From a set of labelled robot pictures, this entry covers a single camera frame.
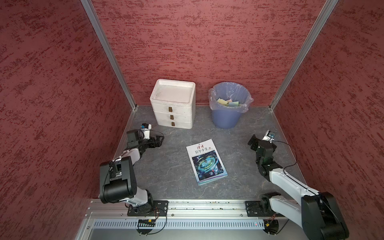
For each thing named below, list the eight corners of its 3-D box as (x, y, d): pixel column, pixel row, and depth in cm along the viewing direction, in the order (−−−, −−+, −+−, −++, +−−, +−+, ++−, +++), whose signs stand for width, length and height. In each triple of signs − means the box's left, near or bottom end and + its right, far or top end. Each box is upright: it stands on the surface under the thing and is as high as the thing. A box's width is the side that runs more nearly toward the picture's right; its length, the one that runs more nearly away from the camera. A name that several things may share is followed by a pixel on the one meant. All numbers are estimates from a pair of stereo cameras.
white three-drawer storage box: (156, 128, 108) (147, 103, 88) (161, 105, 124) (154, 79, 104) (195, 129, 108) (195, 103, 88) (195, 105, 124) (195, 79, 104)
